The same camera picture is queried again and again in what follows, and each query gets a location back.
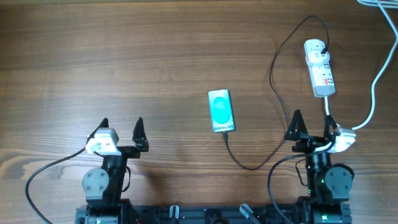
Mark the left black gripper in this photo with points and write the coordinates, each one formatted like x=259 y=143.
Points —
x=125 y=150

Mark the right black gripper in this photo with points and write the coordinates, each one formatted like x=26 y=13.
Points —
x=311 y=143

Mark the blue Galaxy smartphone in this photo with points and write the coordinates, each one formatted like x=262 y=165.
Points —
x=222 y=119

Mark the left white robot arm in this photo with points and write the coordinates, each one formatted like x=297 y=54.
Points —
x=103 y=186

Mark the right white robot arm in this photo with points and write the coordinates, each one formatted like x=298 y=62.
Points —
x=328 y=184

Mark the white charger plug adapter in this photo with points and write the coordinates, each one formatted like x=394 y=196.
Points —
x=315 y=57

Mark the white power strip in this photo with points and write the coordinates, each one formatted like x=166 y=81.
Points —
x=321 y=77

